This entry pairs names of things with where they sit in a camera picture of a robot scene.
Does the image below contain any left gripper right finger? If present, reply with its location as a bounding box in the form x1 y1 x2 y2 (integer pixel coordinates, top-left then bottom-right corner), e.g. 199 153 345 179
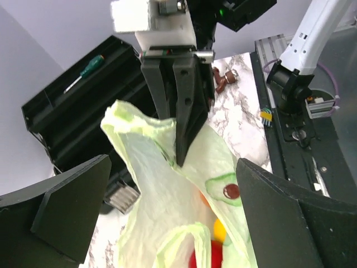
236 158 356 267

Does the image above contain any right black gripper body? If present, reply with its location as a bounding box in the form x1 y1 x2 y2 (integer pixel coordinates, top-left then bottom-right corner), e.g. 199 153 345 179
140 1 216 65

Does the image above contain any brown small tool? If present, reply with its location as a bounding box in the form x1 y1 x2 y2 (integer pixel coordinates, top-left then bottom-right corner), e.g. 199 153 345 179
213 67 239 94

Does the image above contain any green plastic bag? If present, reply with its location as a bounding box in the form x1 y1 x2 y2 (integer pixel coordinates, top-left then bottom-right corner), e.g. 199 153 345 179
101 100 257 267

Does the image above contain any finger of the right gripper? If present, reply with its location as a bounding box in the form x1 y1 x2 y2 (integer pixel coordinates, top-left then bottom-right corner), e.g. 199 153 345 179
173 55 215 167
141 57 175 119

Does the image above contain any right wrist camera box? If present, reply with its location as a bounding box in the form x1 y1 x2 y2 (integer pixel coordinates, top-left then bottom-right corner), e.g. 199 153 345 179
110 0 197 50

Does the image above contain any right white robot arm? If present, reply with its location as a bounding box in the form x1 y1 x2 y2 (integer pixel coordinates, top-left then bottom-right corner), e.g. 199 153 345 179
136 1 350 166

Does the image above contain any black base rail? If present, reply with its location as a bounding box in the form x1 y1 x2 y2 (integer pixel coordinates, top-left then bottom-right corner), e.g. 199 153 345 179
250 35 356 204

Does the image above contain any green fake custard apple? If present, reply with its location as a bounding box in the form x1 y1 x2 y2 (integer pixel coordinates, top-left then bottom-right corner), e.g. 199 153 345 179
223 234 232 246

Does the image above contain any dark red fake pomegranate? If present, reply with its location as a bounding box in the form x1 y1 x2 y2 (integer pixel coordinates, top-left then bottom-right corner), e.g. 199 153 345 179
188 240 223 268

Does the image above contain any black plastic toolbox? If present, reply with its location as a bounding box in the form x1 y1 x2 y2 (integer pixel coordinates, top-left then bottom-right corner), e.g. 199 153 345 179
22 36 157 214

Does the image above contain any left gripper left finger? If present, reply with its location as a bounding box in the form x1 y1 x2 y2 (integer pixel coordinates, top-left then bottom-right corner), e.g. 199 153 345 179
1 155 112 268

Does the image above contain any green handled screwdriver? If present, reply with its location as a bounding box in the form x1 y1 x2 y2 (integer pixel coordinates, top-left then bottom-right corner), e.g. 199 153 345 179
63 55 105 94

